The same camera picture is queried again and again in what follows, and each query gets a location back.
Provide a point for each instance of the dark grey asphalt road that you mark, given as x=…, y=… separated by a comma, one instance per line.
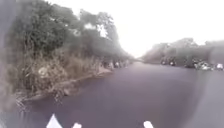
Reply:
x=140, y=96

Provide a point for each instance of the dense bushes and dry grass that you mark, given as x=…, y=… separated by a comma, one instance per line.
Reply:
x=46, y=50

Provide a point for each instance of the robot's own part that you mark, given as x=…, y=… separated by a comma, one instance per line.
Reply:
x=148, y=124
x=76, y=125

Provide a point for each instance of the distant row of trees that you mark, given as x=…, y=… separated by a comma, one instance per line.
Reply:
x=183, y=50

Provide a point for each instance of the row of parked vehicles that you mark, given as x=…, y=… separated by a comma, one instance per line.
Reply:
x=201, y=65

